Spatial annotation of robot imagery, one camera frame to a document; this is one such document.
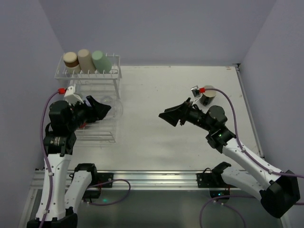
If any clear faceted glass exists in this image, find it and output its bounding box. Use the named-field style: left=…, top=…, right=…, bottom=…
left=101, top=96, right=124, bottom=119

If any black mug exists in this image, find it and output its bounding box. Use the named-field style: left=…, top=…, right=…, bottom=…
left=199, top=85, right=216, bottom=106

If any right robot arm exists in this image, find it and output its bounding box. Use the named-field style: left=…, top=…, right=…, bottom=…
left=159, top=100, right=300, bottom=219

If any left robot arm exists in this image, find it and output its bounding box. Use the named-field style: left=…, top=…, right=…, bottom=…
left=27, top=95, right=111, bottom=228

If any beige cup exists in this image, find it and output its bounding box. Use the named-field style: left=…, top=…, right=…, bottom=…
left=77, top=49, right=96, bottom=74

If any green cup upper shelf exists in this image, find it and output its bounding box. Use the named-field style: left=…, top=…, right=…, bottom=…
left=92, top=50, right=112, bottom=74

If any brown and cream cup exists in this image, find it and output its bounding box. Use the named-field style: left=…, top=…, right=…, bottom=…
left=63, top=52, right=81, bottom=74

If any white wire dish rack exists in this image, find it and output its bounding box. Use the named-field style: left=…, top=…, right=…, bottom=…
left=55, top=54, right=122, bottom=145

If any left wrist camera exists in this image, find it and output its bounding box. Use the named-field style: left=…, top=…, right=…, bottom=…
left=64, top=84, right=84, bottom=105

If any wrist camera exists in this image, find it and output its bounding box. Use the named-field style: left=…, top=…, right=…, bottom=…
left=64, top=84, right=84, bottom=105
left=190, top=86, right=202, bottom=104

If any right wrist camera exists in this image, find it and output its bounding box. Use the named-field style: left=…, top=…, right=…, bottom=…
left=190, top=86, right=202, bottom=104

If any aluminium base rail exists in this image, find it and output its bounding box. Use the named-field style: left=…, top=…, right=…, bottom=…
left=30, top=169, right=269, bottom=191

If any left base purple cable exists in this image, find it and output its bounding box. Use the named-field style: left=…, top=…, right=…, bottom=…
left=80, top=179, right=131, bottom=206

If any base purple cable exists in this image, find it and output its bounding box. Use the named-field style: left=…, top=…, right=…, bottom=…
left=80, top=179, right=131, bottom=206
left=200, top=195, right=255, bottom=228

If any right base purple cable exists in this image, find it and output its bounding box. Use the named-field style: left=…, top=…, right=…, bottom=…
left=200, top=195, right=255, bottom=228

